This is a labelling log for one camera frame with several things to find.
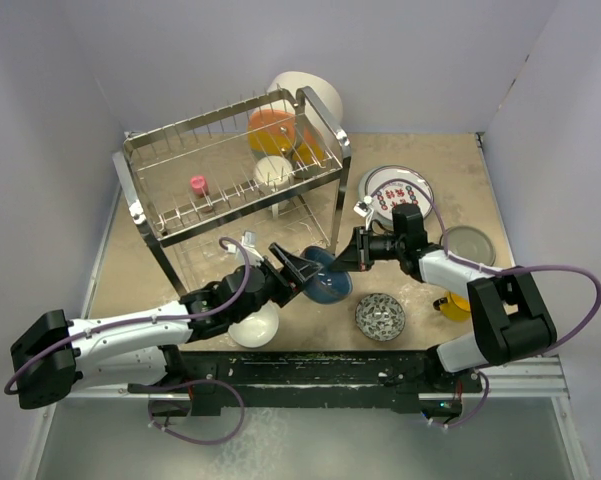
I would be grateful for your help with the stainless steel dish rack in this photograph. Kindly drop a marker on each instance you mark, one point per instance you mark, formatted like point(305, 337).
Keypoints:
point(181, 231)

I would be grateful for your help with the plain white bowl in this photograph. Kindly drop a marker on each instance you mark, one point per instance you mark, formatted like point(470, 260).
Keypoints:
point(257, 329)

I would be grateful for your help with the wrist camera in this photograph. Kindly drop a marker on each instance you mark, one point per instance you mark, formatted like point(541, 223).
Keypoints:
point(248, 243)
point(364, 209)

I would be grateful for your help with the large cream bowl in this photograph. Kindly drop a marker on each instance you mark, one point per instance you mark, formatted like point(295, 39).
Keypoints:
point(293, 80)

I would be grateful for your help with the white plate with red characters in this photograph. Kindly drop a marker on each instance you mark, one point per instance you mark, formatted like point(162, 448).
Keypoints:
point(392, 185)

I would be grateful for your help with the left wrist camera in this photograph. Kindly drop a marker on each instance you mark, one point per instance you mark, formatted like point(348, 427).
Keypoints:
point(248, 243)

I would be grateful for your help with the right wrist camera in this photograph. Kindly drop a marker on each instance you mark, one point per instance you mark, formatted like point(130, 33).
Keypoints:
point(364, 209)

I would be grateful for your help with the yellow plastic dish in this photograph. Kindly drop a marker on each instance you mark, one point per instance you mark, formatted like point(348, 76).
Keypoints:
point(307, 150)

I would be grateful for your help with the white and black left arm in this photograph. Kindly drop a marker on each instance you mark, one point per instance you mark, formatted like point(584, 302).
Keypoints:
point(58, 355)

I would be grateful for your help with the black white patterned bowl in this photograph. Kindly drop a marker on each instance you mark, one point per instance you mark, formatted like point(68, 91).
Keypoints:
point(380, 317)

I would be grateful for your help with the pink plastic cup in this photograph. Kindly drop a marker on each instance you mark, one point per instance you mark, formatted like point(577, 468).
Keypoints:
point(199, 186)

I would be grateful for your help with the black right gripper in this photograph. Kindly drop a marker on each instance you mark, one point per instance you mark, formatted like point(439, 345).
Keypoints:
point(357, 255)

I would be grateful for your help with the yellow translucent mug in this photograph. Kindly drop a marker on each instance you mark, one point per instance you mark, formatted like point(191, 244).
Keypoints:
point(453, 307)

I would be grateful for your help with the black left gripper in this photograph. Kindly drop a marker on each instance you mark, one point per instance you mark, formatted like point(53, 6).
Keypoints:
point(300, 271)

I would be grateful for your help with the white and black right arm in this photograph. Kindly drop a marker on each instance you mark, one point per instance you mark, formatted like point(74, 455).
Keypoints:
point(509, 317)

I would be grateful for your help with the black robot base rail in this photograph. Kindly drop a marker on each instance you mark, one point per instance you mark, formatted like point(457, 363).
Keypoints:
point(211, 403)

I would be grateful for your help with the cream mug in rack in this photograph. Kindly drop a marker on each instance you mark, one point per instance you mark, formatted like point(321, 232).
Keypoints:
point(273, 173)

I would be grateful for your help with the grey green small plate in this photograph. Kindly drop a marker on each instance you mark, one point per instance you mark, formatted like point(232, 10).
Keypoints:
point(472, 244)

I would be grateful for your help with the dark blue ceramic bowl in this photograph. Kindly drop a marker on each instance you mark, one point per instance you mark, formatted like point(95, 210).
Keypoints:
point(326, 287)

